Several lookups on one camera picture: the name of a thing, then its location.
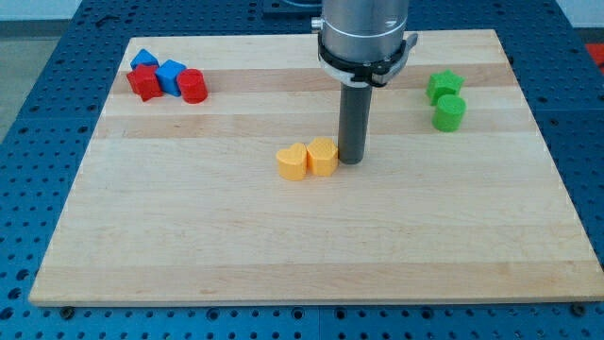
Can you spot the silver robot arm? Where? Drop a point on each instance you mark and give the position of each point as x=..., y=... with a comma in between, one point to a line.
x=363, y=30

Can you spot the yellow heart block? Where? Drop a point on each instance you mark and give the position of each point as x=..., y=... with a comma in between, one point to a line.
x=292, y=162

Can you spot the yellow hexagon block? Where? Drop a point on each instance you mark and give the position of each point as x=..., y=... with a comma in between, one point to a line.
x=322, y=155

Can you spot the wooden board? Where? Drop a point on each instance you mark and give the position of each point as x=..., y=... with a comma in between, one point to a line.
x=178, y=204

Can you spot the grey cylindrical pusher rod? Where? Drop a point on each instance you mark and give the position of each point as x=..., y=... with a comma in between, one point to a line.
x=353, y=122

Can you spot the red cylinder block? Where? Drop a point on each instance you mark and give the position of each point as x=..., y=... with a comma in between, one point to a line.
x=192, y=86

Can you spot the green cylinder block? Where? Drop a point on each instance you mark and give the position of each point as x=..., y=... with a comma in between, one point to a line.
x=449, y=112

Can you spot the blue cube block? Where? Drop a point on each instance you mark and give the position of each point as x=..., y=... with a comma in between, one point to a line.
x=167, y=75

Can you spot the green star block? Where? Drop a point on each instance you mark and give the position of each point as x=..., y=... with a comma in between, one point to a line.
x=443, y=83

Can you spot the red star block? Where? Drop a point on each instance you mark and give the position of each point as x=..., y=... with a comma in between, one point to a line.
x=144, y=82

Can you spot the blue pentagon block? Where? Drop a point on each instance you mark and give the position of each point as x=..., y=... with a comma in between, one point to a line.
x=143, y=57

